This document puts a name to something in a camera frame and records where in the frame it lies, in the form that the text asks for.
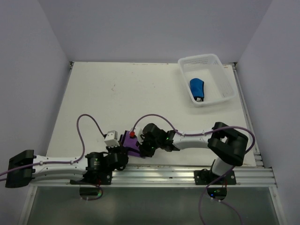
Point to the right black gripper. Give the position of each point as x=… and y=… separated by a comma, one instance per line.
x=145, y=152

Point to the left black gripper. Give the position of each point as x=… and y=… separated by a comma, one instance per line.
x=120, y=148

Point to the purple towel black trim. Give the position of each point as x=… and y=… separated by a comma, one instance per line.
x=131, y=144

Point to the blue towel black trim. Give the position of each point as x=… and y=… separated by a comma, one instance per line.
x=197, y=89

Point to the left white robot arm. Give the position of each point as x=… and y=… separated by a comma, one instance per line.
x=95, y=168

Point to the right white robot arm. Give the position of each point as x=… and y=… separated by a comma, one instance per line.
x=225, y=141

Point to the white plastic basket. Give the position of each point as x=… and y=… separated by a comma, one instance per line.
x=217, y=86

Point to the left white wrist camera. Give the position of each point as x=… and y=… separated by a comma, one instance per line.
x=111, y=139

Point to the left black base bracket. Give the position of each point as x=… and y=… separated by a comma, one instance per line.
x=94, y=178

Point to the black base bracket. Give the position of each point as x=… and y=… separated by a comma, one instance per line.
x=205, y=177
x=94, y=178

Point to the right black base bracket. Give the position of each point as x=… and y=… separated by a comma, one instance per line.
x=205, y=177

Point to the aluminium mounting rail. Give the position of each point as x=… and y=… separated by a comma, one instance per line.
x=174, y=176

